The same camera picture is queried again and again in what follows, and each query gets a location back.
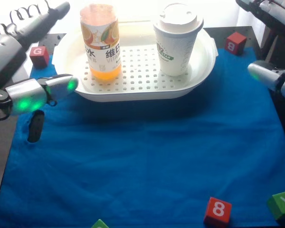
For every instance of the green block letter Y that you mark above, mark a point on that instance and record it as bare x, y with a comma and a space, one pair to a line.
282, 204

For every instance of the green toy block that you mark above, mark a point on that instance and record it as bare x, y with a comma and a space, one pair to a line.
99, 224

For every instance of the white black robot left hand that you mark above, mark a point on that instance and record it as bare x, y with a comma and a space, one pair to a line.
26, 97

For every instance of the red block letter G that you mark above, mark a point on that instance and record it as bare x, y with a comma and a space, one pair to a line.
39, 55

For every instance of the white paper coffee cup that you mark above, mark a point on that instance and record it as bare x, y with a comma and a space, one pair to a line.
175, 47

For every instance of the blue table cloth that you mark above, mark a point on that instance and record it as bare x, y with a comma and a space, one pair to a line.
142, 154

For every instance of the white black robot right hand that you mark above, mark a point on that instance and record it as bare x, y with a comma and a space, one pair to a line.
266, 74

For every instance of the red block number 8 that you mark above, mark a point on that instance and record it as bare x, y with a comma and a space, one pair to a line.
218, 210

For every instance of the white perforated tray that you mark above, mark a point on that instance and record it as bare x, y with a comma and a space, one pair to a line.
137, 80

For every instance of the red block letter B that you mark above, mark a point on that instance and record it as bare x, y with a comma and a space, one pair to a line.
235, 42

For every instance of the orange vitamin drink bottle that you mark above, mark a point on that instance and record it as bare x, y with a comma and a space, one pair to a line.
102, 47

